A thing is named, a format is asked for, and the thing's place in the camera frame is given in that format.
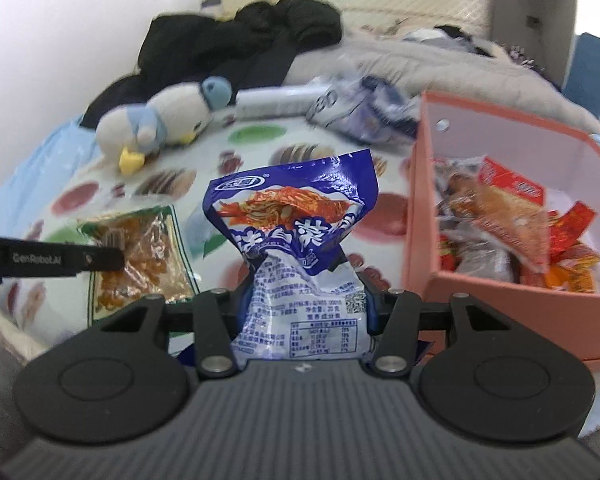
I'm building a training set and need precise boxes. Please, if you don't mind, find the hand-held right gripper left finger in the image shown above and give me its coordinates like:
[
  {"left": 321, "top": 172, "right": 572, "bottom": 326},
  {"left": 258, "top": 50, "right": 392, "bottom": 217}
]
[{"left": 97, "top": 282, "right": 253, "bottom": 380}]

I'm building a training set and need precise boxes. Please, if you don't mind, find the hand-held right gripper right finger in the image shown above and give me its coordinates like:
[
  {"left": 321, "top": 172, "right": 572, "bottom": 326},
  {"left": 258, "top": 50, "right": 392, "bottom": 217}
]
[{"left": 362, "top": 270, "right": 508, "bottom": 375}]

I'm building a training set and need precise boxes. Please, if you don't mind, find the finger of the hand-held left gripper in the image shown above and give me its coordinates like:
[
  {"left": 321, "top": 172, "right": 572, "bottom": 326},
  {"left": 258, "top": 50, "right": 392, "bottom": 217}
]
[{"left": 79, "top": 246, "right": 126, "bottom": 277}]

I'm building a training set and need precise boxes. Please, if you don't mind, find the green-edged snack packet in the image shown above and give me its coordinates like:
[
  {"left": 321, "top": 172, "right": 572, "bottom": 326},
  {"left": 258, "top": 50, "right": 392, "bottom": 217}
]
[{"left": 77, "top": 205, "right": 201, "bottom": 318}]

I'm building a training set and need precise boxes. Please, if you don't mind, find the pink cardboard box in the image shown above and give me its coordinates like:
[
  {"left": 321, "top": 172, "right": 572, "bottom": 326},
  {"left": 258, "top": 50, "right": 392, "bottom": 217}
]
[{"left": 402, "top": 91, "right": 600, "bottom": 361}]

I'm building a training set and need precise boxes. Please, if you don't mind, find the grey clear snack packet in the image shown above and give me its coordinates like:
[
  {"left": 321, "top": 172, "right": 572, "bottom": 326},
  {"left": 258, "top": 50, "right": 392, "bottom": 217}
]
[{"left": 455, "top": 247, "right": 516, "bottom": 281}]

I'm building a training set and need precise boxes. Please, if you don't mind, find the blue snack packet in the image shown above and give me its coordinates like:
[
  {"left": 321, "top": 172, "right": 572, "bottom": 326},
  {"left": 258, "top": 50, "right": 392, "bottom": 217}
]
[{"left": 201, "top": 149, "right": 381, "bottom": 361}]

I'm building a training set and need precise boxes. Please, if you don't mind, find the red label snack packet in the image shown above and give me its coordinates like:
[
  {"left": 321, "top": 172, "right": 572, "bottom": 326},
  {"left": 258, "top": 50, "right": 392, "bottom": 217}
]
[{"left": 460, "top": 157, "right": 553, "bottom": 273}]

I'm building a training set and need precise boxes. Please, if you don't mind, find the red gold foil packet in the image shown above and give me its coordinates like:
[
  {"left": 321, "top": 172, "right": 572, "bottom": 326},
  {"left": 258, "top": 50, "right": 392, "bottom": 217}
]
[{"left": 547, "top": 201, "right": 600, "bottom": 261}]

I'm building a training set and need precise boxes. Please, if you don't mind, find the plush penguin toy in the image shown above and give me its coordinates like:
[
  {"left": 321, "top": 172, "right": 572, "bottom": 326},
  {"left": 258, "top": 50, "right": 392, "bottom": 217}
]
[{"left": 96, "top": 76, "right": 233, "bottom": 176}]

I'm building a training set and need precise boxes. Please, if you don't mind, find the fruit printed cloth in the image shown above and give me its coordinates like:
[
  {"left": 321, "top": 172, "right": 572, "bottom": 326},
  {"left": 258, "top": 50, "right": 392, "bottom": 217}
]
[{"left": 0, "top": 110, "right": 421, "bottom": 361}]

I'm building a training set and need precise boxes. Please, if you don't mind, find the clear plastic bag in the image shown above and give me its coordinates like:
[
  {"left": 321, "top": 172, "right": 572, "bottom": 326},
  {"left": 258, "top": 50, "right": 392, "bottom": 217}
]
[{"left": 307, "top": 75, "right": 423, "bottom": 143}]

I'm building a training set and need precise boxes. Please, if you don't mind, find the white tube bottle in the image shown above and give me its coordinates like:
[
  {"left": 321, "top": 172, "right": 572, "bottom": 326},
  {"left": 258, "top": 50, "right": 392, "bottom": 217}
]
[{"left": 235, "top": 85, "right": 326, "bottom": 118}]

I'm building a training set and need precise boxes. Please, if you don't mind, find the black jacket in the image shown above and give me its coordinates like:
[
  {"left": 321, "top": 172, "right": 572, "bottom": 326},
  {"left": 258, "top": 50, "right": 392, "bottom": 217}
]
[{"left": 80, "top": 0, "right": 343, "bottom": 121}]

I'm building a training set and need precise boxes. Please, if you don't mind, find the grey duvet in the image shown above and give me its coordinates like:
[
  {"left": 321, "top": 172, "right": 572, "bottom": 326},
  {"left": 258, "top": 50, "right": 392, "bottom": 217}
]
[{"left": 280, "top": 35, "right": 600, "bottom": 131}]

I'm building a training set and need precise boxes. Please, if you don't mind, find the row of small bottles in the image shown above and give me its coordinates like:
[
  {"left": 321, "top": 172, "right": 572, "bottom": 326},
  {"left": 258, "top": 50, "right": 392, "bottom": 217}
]
[{"left": 510, "top": 45, "right": 546, "bottom": 71}]

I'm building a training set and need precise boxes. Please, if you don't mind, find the pile of clothes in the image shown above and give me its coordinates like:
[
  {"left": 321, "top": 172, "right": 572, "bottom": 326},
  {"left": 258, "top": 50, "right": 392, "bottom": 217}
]
[{"left": 400, "top": 24, "right": 511, "bottom": 58}]

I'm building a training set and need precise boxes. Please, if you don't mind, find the blue chair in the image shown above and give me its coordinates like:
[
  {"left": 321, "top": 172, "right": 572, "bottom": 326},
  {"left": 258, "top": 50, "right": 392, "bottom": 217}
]
[{"left": 562, "top": 32, "right": 600, "bottom": 143}]

